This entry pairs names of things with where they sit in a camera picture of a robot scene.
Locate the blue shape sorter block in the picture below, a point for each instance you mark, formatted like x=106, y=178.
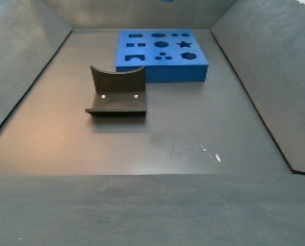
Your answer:
x=167, y=52

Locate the black curved holder stand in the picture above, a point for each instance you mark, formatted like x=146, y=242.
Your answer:
x=119, y=92

